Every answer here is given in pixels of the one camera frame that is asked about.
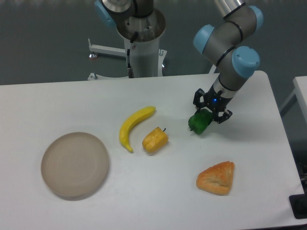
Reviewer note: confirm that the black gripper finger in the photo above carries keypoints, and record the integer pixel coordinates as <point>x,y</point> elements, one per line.
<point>226,114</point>
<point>199,99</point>

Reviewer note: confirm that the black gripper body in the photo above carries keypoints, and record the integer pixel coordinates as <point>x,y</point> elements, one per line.
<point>214,100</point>

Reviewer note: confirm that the green bell pepper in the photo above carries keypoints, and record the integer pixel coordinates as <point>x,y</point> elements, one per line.
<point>200,121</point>

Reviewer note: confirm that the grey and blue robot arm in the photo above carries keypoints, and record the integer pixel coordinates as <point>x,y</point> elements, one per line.
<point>222,45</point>

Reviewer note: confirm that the yellow bell pepper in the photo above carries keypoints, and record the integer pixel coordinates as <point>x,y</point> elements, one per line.
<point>155,140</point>

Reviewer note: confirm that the yellow banana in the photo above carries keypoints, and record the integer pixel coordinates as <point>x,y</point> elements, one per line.
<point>132,121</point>

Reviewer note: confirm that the golden triangular pastry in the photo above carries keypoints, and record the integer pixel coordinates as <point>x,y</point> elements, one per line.
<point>217,179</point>

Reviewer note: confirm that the white side table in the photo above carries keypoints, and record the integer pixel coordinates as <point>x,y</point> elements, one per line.
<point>298,94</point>

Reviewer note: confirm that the black device at table edge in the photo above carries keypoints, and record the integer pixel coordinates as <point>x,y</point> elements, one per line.
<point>299,205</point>

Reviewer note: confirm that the beige round plate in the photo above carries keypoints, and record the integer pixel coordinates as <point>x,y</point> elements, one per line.
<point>75,165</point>

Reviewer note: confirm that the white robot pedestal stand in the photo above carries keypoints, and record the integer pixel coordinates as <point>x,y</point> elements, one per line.
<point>142,52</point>

